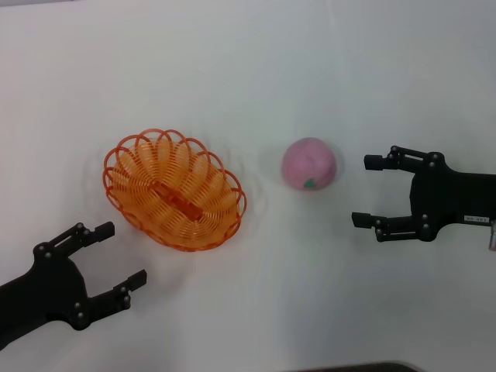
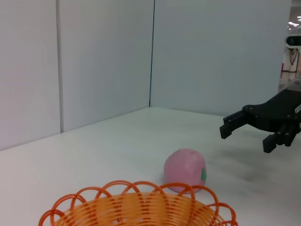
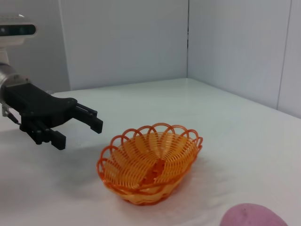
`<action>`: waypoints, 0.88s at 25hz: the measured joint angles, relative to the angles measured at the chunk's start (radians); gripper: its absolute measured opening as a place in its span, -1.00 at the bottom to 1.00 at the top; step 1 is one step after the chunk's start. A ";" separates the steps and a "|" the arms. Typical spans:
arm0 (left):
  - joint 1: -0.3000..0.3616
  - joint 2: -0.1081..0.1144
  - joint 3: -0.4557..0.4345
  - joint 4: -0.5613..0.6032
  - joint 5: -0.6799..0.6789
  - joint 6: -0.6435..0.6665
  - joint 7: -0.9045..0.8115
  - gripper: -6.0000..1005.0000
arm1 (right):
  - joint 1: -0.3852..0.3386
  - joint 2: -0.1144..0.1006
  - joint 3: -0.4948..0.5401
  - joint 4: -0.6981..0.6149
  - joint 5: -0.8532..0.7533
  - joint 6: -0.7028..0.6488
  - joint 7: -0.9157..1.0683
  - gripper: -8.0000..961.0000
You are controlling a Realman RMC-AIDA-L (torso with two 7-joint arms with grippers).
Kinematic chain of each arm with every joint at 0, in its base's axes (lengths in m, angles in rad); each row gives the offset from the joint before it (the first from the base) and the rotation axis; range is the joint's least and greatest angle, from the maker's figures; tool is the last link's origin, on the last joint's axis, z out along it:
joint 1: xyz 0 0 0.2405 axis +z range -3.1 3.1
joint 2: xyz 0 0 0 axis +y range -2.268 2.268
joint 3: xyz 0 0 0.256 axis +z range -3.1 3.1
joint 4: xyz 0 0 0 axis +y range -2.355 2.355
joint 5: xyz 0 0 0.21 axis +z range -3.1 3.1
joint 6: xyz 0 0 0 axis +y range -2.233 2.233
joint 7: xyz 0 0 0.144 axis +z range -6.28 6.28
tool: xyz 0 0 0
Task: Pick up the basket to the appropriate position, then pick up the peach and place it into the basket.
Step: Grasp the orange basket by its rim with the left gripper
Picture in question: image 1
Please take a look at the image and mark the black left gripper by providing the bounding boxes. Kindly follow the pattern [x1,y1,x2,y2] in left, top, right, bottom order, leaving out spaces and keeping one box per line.
[0,221,148,346]

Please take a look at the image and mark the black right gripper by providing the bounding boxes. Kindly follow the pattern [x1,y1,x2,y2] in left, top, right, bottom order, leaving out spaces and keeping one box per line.
[351,146,496,243]

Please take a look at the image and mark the pink peach with green leaf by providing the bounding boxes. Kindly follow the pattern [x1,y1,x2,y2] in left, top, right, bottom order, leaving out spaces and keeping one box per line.
[281,136,337,191]

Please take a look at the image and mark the orange plastic wire basket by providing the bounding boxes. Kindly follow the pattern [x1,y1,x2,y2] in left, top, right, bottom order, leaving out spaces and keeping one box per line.
[102,127,248,253]

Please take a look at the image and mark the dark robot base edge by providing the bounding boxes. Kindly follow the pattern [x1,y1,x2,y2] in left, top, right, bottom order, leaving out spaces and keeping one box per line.
[298,360,422,372]

